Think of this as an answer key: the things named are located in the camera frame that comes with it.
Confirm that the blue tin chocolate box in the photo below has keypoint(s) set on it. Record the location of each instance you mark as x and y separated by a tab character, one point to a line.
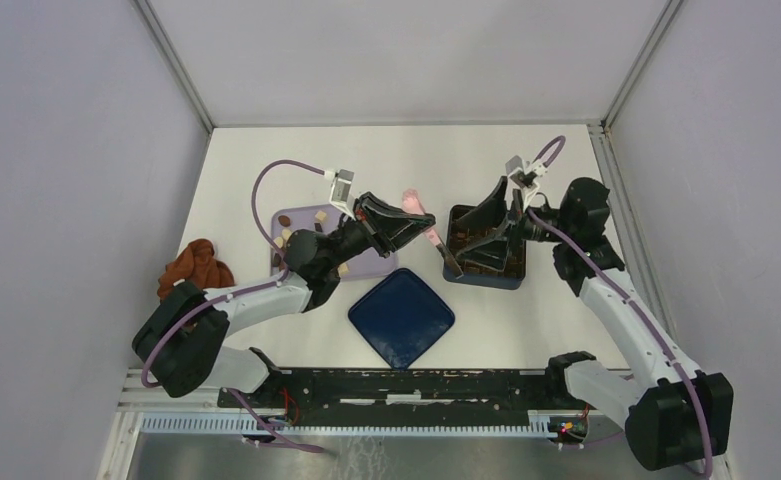
510	278

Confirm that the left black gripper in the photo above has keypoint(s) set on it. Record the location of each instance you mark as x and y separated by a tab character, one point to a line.
379	240

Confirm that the blue tin lid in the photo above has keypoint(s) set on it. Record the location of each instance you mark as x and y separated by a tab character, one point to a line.
401	318

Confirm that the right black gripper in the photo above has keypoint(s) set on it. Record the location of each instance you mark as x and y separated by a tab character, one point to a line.
493	252

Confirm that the brown crumpled cloth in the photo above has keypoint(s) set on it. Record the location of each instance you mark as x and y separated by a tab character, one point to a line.
197	263

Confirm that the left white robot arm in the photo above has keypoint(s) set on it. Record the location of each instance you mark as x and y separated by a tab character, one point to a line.
182	342

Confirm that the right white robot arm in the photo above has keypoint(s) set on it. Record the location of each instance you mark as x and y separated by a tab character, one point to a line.
670	410

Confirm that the purple chocolate tray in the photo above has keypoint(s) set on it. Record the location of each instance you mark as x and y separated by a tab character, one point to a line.
323	219

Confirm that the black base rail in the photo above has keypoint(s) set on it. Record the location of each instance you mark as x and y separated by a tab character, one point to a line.
325	397

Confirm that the pink tongs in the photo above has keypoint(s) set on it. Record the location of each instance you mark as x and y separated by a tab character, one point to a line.
411	204

